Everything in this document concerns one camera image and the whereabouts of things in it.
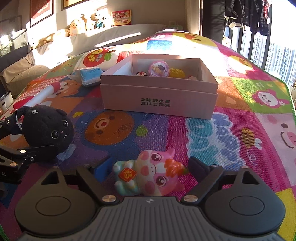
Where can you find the pink pig plush toy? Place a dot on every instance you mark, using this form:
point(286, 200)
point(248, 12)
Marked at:
point(150, 171)

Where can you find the yellow toy corn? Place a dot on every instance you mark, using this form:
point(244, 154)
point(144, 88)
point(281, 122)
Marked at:
point(177, 73)

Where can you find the blue white tissue pack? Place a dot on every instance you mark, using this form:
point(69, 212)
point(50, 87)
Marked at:
point(89, 75)

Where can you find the small red black ball toy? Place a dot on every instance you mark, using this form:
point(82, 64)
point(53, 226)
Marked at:
point(141, 74)

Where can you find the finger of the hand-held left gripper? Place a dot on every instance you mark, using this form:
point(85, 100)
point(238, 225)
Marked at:
point(25, 155)
point(3, 133)

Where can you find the pink cardboard box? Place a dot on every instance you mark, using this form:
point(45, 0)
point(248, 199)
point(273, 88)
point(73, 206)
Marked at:
point(161, 99)

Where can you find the black plush cat toy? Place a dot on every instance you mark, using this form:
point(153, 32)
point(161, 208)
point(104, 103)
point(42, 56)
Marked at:
point(46, 132)

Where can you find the small beige round toy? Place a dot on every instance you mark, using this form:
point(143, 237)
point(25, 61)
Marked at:
point(192, 78)

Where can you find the yellow duck plush toy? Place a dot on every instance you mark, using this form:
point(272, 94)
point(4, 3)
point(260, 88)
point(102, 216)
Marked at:
point(77, 27)

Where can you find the beige plush toy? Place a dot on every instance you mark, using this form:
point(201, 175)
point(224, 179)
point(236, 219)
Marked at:
point(89, 23)

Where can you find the white plush cat teal outfit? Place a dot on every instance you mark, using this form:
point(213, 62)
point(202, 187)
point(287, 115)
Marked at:
point(99, 19)

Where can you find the pink round toy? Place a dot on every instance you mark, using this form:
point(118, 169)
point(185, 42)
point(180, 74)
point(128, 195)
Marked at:
point(159, 69)

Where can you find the red picture in wooden frame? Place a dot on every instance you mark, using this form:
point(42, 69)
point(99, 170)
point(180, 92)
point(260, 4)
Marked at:
point(41, 10)

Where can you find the white tube with red cap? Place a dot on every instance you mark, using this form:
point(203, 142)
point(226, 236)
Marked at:
point(37, 96)

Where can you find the colourful printed cartoon mat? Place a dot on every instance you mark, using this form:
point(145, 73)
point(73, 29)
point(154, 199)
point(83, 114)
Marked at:
point(231, 143)

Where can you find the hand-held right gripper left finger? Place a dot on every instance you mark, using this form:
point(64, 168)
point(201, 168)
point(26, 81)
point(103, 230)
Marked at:
point(104, 168)

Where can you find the dark hanging clothes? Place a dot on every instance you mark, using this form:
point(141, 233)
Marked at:
point(247, 11)

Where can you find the small white plush toy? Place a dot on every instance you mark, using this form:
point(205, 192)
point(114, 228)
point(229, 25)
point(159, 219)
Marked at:
point(107, 20)

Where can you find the red picture card box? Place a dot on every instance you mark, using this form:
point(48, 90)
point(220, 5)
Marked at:
point(121, 17)

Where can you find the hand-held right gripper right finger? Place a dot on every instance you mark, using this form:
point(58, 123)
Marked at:
point(198, 168)

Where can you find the green white box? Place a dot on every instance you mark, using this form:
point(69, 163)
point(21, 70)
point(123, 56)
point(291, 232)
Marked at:
point(175, 25)

